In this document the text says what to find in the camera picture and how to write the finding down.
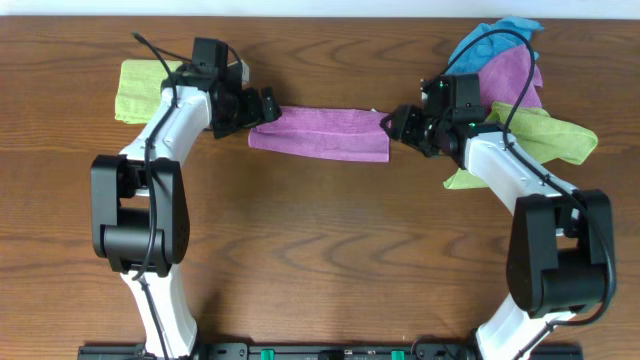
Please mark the blue crumpled cloth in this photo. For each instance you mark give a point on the blue crumpled cloth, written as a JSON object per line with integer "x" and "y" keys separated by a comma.
{"x": 478, "y": 55}

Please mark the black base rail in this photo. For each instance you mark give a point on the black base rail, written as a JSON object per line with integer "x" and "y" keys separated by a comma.
{"x": 242, "y": 351}

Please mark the purple cloth under blue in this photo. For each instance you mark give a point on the purple cloth under blue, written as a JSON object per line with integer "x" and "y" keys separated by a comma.
{"x": 503, "y": 77}

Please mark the folded green cloth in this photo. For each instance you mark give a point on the folded green cloth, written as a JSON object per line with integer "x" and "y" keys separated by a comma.
{"x": 139, "y": 90}

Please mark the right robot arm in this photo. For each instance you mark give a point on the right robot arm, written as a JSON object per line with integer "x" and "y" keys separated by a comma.
{"x": 560, "y": 265}

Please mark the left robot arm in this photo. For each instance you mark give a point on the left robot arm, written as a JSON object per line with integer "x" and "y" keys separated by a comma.
{"x": 139, "y": 212}

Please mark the loose green cloth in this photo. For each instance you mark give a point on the loose green cloth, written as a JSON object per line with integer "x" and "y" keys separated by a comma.
{"x": 543, "y": 137}

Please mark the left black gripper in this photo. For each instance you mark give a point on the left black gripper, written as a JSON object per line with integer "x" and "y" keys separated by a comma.
{"x": 255, "y": 108}

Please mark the purple microfiber cloth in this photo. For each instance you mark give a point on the purple microfiber cloth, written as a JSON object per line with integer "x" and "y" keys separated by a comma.
{"x": 324, "y": 133}

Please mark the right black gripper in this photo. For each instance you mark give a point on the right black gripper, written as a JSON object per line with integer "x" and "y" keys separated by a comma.
{"x": 405, "y": 115}

